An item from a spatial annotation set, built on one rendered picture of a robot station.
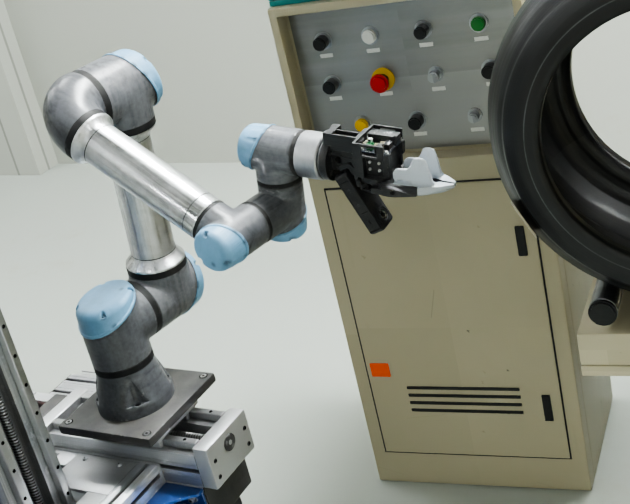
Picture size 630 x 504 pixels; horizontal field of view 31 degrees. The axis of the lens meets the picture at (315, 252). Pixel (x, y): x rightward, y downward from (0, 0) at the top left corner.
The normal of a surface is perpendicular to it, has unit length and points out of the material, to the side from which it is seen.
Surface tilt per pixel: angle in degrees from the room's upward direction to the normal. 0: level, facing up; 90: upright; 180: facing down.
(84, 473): 0
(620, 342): 90
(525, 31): 61
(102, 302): 8
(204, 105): 90
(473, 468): 90
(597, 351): 90
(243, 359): 0
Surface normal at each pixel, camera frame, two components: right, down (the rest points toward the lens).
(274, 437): -0.22, -0.88
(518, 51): -0.88, -0.04
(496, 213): -0.34, 0.47
